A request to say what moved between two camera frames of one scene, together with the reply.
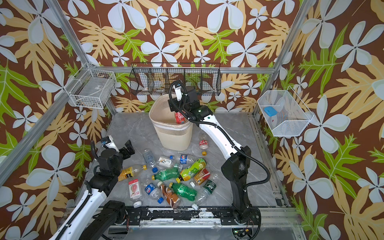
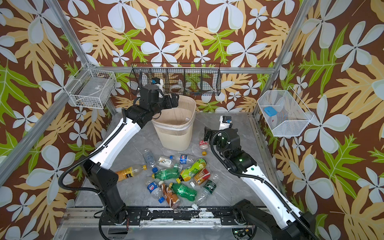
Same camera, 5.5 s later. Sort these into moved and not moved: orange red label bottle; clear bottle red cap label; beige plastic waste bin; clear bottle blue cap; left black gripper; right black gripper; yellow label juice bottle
Moved: left black gripper; right black gripper
Not moved: beige plastic waste bin; orange red label bottle; clear bottle red cap label; clear bottle blue cap; yellow label juice bottle
